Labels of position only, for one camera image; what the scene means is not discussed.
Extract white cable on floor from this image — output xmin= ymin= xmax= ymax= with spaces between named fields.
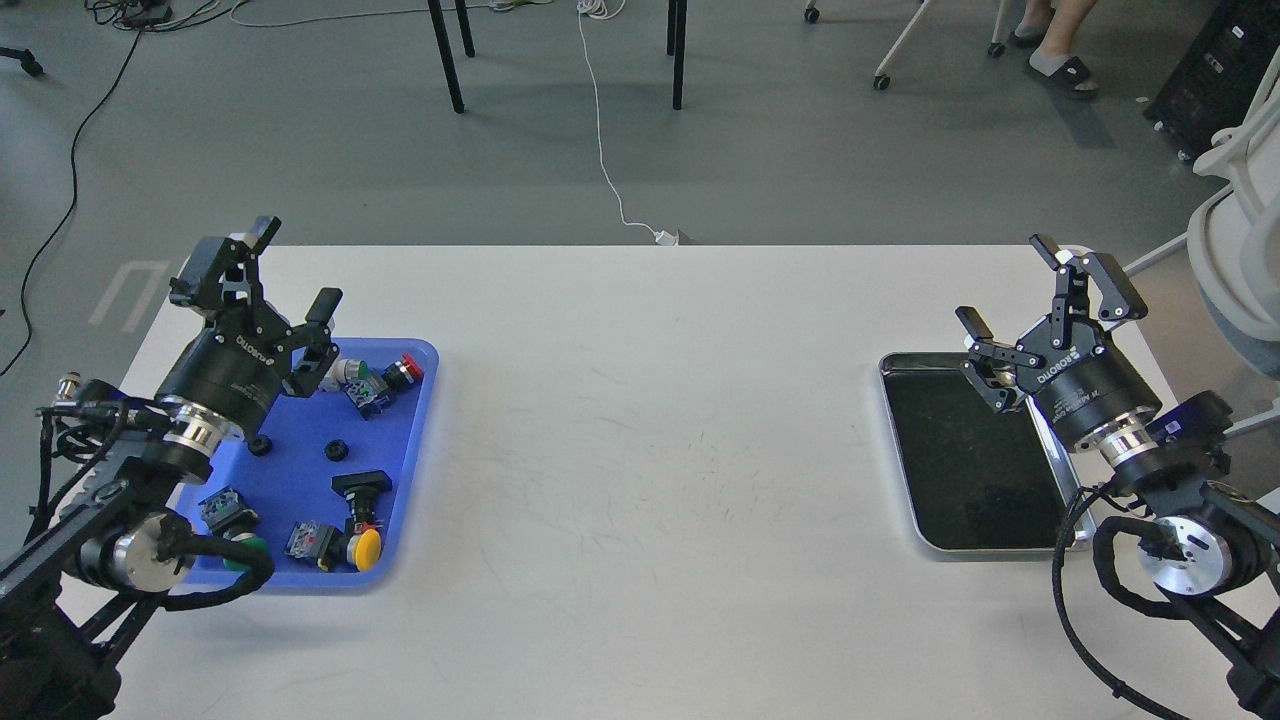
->
xmin=576 ymin=0 xmax=681 ymax=243

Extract black equipment case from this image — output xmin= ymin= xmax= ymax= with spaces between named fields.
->
xmin=1144 ymin=1 xmax=1279 ymax=161

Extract black table legs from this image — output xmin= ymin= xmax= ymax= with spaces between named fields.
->
xmin=426 ymin=0 xmax=689 ymax=114

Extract white office chair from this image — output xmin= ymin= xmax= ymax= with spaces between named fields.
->
xmin=1120 ymin=126 xmax=1280 ymax=441

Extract silver metal tray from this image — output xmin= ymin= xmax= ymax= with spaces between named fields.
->
xmin=878 ymin=352 xmax=1080 ymax=560

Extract red push button switch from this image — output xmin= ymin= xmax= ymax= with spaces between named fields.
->
xmin=381 ymin=351 xmax=425 ymax=393

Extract person foot in sandal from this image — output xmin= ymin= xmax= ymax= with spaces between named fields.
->
xmin=1027 ymin=51 xmax=1100 ymax=97

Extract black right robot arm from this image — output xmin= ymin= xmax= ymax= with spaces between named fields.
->
xmin=956 ymin=234 xmax=1279 ymax=719

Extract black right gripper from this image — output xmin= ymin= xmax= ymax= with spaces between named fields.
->
xmin=955 ymin=234 xmax=1162 ymax=452

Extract green push button switch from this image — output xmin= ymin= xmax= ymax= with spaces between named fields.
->
xmin=198 ymin=487 xmax=269 ymax=555

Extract blue plastic tray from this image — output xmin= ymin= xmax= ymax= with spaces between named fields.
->
xmin=173 ymin=338 xmax=439 ymax=594

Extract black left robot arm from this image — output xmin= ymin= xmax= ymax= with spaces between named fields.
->
xmin=1 ymin=217 xmax=342 ymax=719

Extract black square button switch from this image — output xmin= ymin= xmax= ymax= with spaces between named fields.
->
xmin=332 ymin=470 xmax=392 ymax=536

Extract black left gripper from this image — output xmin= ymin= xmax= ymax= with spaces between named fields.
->
xmin=155 ymin=217 xmax=343 ymax=436

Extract green white switch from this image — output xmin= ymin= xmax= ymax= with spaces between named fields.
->
xmin=317 ymin=357 xmax=369 ymax=392

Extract black cable on floor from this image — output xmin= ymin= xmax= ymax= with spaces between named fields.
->
xmin=0 ymin=0 xmax=251 ymax=379

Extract yellow push button switch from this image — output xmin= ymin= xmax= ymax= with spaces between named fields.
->
xmin=283 ymin=521 xmax=383 ymax=571

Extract white rolling chair base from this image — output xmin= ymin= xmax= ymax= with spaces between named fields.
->
xmin=803 ymin=0 xmax=1011 ymax=92

